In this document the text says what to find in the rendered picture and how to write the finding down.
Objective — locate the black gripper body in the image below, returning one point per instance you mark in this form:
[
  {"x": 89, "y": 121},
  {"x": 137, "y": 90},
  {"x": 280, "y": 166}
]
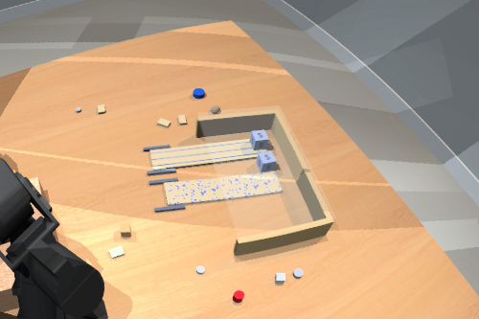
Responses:
[{"x": 33, "y": 303}]

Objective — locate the blue short cylinder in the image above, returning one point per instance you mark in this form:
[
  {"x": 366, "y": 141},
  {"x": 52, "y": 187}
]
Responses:
[{"x": 199, "y": 93}]

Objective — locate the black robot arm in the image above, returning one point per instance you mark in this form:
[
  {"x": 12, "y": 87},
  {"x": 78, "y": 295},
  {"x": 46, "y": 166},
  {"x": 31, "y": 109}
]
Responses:
[{"x": 35, "y": 257}]

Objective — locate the red button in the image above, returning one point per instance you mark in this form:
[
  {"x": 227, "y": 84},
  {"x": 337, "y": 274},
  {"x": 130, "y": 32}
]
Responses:
[{"x": 238, "y": 296}]

